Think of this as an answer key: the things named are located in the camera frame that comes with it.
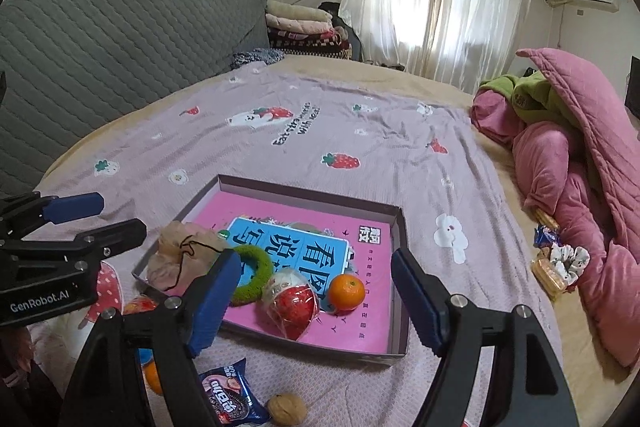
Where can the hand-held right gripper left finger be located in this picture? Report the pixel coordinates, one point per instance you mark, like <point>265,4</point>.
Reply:
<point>215,307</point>

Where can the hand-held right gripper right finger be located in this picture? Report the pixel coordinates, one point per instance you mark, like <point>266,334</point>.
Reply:
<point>420,302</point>

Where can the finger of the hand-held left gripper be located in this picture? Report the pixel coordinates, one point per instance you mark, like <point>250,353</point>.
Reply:
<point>75,207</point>
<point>120,234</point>

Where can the orange mandarin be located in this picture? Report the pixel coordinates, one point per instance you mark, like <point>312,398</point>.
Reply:
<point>152,379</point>
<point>346,293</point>

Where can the red apple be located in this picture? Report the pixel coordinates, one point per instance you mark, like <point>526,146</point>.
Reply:
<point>295,307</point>

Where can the blue cookie packet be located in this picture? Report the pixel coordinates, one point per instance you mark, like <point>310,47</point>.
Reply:
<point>230,394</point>

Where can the shallow grey cardboard box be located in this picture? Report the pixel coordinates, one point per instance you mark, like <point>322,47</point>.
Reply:
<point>320,199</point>

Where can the pink book with blue label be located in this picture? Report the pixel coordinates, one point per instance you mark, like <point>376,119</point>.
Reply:
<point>360,322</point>

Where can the walnut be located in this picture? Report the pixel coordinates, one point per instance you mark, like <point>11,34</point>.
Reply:
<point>286,409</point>

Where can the yellow biscuit packet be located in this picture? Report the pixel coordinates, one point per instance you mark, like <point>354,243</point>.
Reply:
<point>545,277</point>

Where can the blue candy wrapper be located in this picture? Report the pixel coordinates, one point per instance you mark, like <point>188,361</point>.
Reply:
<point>545,237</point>

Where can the orange snack packet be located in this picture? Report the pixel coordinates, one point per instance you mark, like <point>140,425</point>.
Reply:
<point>547,219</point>

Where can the grey quilted headboard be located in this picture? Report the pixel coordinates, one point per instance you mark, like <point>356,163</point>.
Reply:
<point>100,57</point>

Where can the white floral scrunchie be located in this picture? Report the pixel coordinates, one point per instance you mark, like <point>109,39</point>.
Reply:
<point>570,262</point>

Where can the strawberry print blanket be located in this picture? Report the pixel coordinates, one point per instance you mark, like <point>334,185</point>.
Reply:
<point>350,142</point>

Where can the pink quilt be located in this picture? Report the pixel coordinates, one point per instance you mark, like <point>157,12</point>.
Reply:
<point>590,207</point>

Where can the dark blue knit cloth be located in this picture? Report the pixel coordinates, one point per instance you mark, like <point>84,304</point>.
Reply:
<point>255,57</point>

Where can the green blanket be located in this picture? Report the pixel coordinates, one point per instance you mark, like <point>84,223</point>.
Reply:
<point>540,99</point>

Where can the dark patterned folded blanket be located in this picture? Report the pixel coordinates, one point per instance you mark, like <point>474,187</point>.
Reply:
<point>307,43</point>

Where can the black cloth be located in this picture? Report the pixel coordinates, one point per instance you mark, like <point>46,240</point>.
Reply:
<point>352,42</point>

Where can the pink folded blanket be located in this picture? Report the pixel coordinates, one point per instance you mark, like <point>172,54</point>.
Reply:
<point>297,27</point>

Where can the cream folded blanket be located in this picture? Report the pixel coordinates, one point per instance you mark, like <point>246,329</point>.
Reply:
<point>295,11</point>

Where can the black television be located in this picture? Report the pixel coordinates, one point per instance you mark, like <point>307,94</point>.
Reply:
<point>635,82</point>

